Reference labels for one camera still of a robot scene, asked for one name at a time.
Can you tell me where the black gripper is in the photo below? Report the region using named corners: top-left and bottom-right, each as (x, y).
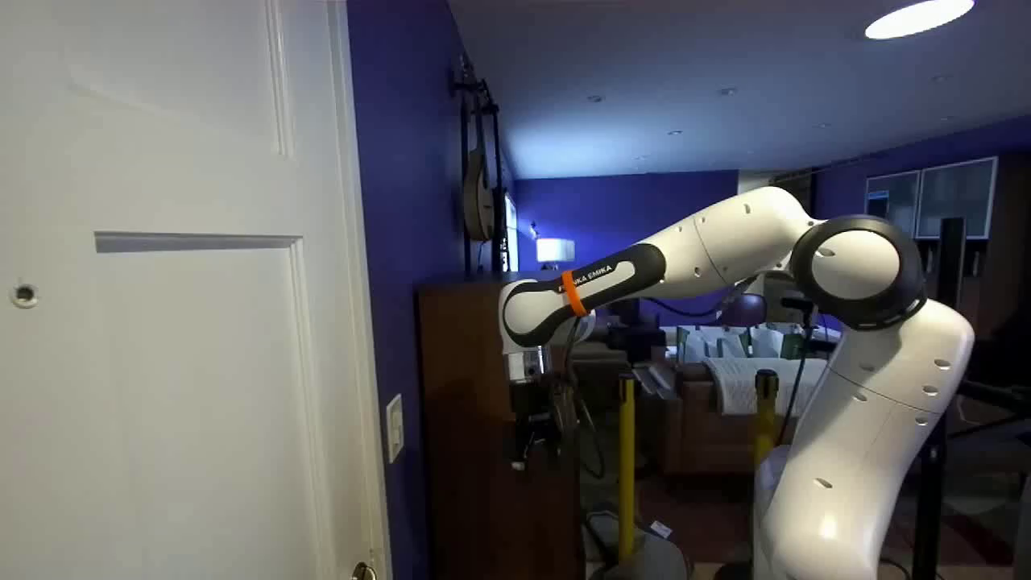
top-left (509, 372), bottom-right (564, 470)

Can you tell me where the brown wooden cabinet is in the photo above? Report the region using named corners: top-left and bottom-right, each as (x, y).
top-left (416, 278), bottom-right (589, 580)

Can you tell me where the white panelled door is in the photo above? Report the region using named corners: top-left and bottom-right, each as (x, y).
top-left (0, 0), bottom-right (392, 580)

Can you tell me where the yellow stanchion pole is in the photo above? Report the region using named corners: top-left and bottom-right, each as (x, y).
top-left (617, 372), bottom-right (642, 568)
top-left (752, 366), bottom-right (783, 470)

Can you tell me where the round grey stanchion base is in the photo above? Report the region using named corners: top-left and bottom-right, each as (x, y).
top-left (592, 529), bottom-right (690, 580)

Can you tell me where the tan mandolin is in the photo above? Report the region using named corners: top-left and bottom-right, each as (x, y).
top-left (449, 58), bottom-right (517, 280)

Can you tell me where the round ceiling light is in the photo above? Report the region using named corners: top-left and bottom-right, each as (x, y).
top-left (859, 0), bottom-right (980, 44)

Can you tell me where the orange cable clip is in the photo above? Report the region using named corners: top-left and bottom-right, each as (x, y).
top-left (559, 267), bottom-right (592, 318)

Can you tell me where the white wall switch plate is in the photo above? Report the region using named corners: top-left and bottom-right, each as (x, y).
top-left (385, 389), bottom-right (410, 468)

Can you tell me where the white framed glass wall cabinet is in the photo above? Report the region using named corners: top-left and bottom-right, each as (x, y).
top-left (859, 155), bottom-right (1003, 242)

